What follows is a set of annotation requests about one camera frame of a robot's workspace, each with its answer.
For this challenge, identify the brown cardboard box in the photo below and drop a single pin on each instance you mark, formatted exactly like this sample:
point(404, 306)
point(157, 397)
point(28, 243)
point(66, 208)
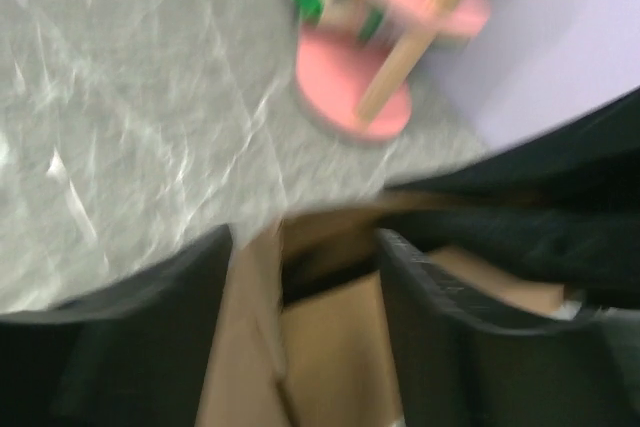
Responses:
point(325, 361)

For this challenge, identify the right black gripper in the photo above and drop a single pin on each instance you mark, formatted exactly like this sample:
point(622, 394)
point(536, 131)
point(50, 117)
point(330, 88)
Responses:
point(549, 228)

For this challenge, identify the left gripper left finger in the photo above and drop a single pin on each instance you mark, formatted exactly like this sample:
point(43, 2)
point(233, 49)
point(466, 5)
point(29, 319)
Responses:
point(133, 353)

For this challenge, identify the pink tiered wooden shelf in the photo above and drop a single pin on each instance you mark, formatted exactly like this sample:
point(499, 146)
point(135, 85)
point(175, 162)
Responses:
point(352, 67)

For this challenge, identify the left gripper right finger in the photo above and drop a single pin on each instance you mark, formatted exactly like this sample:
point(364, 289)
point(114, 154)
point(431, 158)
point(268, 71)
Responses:
point(465, 358)

